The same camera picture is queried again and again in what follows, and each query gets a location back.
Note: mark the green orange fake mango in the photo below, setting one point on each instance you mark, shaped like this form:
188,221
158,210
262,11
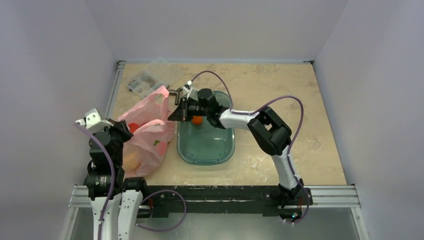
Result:
197,120

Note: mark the teal transparent plastic tray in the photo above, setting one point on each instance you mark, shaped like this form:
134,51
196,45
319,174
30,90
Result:
206,144

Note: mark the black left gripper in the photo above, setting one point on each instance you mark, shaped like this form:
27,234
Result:
120,126

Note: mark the clear plastic screw organizer box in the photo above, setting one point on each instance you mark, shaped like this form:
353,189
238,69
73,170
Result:
155,74

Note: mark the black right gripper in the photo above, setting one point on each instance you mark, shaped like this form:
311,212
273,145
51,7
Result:
183,110

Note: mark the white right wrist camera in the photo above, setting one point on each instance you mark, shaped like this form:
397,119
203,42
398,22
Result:
188,90

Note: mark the aluminium frame rail left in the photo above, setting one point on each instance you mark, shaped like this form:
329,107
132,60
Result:
109,109

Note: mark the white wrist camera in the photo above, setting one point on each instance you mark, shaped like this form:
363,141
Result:
93,121
188,90

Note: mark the pink plastic bag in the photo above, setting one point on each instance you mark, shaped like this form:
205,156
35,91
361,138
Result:
152,133

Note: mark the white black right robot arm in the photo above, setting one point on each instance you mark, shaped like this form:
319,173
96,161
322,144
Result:
270,132

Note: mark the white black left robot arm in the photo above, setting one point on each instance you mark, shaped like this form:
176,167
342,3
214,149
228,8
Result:
114,200

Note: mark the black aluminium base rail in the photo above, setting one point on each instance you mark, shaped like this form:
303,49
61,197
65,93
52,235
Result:
266,200

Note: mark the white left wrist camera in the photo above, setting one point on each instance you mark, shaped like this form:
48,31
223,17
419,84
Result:
93,121

